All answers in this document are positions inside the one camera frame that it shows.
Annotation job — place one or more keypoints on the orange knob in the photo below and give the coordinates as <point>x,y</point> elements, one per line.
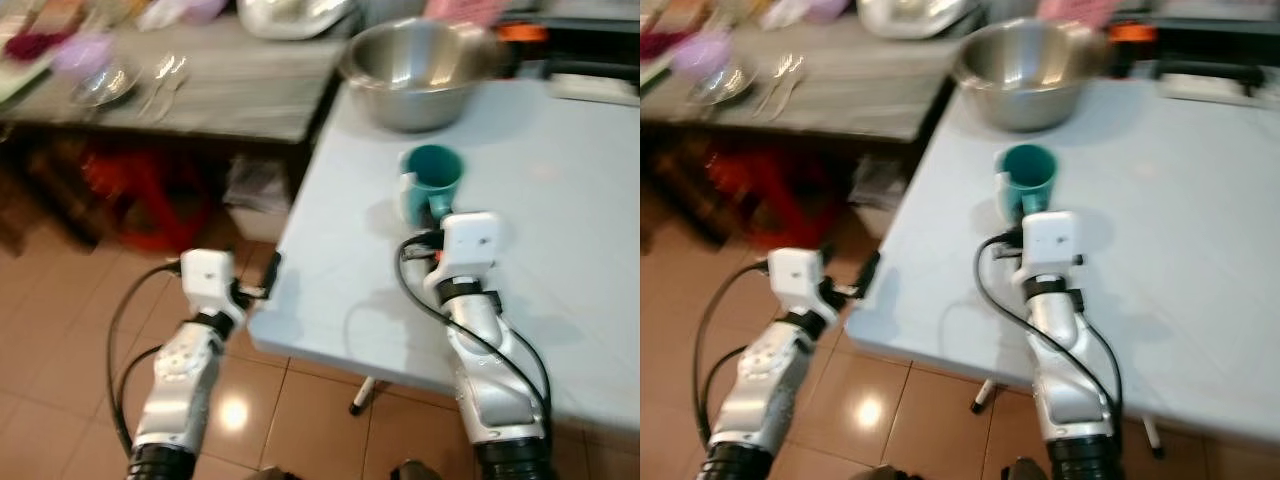
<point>522,32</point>
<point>1130,32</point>

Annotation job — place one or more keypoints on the steel fork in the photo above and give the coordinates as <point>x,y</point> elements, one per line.
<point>176,80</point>
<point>795,80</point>

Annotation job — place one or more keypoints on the white table leg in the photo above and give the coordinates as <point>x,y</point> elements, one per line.
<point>362,394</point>
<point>983,394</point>

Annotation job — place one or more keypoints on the white flat tray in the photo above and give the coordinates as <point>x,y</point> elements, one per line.
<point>595,88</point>
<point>1205,88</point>

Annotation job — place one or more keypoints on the pink cloth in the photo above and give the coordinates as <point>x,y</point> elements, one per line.
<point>1075,10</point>
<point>465,10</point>

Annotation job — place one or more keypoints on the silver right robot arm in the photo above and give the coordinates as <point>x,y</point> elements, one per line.
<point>490,380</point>
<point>1065,360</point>

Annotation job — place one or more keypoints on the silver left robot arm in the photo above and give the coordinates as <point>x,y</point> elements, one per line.
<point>768,380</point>
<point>185,375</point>

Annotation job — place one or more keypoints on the large steel mixing bowl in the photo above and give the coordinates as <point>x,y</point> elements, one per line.
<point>1030,85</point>
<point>420,85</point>

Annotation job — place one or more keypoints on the small steel bowl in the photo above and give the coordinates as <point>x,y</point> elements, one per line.
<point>103,90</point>
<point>722,88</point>

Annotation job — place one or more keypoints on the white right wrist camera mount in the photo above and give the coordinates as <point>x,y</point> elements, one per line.
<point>470,245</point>
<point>1050,240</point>

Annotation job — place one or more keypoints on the red plastic stool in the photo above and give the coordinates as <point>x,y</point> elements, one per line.
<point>150,195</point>
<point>770,190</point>

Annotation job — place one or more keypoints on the steel spoon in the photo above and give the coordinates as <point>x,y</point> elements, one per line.
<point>780,72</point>
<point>160,75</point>

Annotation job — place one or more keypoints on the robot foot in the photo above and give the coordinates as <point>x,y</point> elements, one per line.
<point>885,473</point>
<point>415,470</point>
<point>1022,470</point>
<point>272,473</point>

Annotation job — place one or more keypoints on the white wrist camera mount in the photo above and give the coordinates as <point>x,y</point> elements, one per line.
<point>1050,240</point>
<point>207,275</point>
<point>797,275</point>
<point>470,245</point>

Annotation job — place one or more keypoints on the dark red cloth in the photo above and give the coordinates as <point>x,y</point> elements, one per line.
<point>35,45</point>
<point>662,43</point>

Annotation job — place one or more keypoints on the grey wooden side table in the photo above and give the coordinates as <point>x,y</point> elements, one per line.
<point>240,95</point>
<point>860,95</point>

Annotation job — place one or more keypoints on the teal ceramic mug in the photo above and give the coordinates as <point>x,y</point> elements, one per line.
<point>440,180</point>
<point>1035,175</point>

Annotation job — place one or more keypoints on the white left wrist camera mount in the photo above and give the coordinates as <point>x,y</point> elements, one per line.
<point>207,275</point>
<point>797,275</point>

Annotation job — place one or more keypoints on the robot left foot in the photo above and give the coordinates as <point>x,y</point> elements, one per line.
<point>885,473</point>
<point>272,473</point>

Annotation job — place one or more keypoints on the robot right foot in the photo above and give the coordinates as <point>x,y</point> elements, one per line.
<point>415,470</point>
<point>1022,470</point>

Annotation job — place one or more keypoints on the black appliance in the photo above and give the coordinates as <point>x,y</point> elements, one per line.
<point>590,45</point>
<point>1210,45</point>

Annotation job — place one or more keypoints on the purple plastic bag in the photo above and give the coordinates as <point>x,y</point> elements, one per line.
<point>702,52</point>
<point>82,55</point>

